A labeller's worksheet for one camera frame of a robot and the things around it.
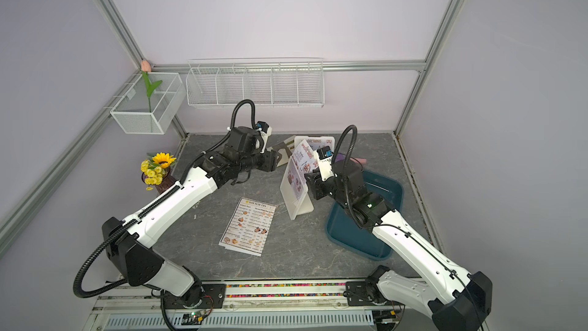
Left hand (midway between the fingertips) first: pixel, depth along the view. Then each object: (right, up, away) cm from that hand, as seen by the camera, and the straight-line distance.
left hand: (274, 155), depth 77 cm
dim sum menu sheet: (-11, -28, +12) cm, 32 cm away
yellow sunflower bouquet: (-41, -4, -1) cm, 41 cm away
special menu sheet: (+10, -2, +3) cm, 10 cm away
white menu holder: (+6, -22, +21) cm, 30 cm away
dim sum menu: (-10, -33, +8) cm, 35 cm away
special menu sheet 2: (+15, +5, +15) cm, 22 cm away
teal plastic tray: (+25, -29, +11) cm, 40 cm away
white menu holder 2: (+8, +6, +13) cm, 17 cm away
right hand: (+12, -5, -4) cm, 14 cm away
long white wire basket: (-11, +32, +23) cm, 42 cm away
